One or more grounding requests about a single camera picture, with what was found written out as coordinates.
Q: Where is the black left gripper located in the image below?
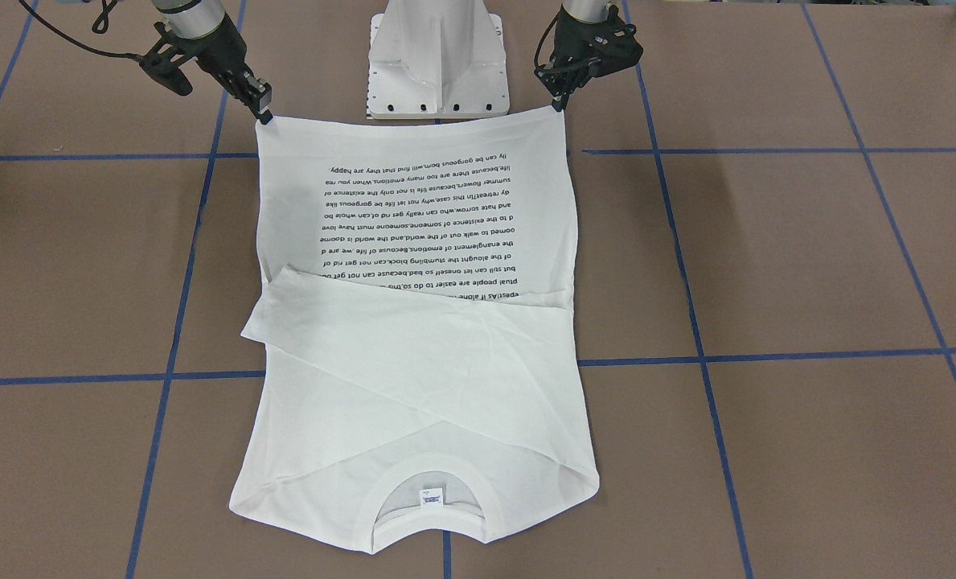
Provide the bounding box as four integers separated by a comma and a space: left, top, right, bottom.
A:
534, 8, 643, 111

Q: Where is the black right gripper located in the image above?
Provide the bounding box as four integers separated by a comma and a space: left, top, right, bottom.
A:
139, 21, 274, 125

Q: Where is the white long-sleeve printed shirt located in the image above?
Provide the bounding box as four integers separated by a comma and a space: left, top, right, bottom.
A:
230, 107, 600, 554

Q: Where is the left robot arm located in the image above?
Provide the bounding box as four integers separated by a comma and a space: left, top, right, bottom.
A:
534, 1, 643, 111

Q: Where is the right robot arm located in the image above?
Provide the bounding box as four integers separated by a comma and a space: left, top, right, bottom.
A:
140, 1, 273, 125

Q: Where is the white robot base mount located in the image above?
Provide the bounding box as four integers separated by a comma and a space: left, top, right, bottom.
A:
367, 1, 510, 120

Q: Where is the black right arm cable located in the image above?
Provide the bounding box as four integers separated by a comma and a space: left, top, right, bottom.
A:
18, 0, 153, 61

